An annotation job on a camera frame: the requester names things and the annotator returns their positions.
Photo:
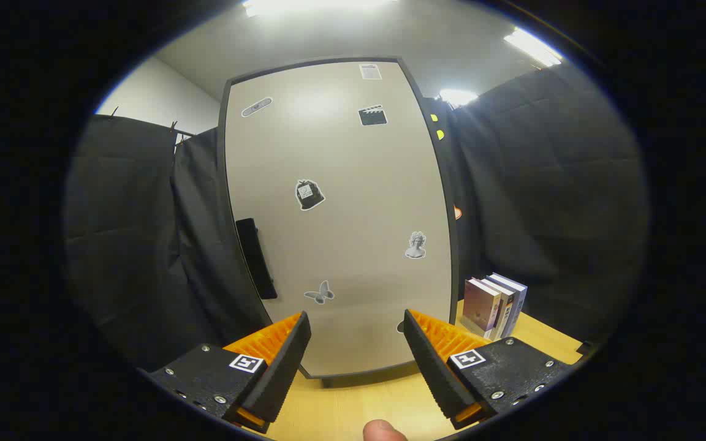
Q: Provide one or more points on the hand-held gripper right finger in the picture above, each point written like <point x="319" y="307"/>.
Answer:
<point x="432" y="367"/>

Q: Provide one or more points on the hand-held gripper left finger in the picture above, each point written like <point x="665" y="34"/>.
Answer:
<point x="282" y="373"/>

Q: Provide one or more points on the beige cabinet door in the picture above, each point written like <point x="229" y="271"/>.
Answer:
<point x="353" y="153"/>

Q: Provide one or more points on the dark grey cabinet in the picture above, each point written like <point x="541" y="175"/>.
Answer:
<point x="328" y="382"/>

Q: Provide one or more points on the pink cover book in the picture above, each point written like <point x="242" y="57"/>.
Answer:
<point x="480" y="306"/>

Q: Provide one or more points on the blue grey book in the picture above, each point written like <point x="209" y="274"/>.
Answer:
<point x="517" y="294"/>

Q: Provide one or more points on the black backdrop cloth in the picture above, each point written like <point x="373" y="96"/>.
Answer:
<point x="132" y="245"/>

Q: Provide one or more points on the small ceiling light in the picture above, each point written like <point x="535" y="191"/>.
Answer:
<point x="458" y="97"/>

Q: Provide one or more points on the long ceiling light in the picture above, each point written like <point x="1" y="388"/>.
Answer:
<point x="532" y="46"/>

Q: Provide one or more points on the wide ceiling light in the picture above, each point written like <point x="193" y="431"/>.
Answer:
<point x="316" y="5"/>

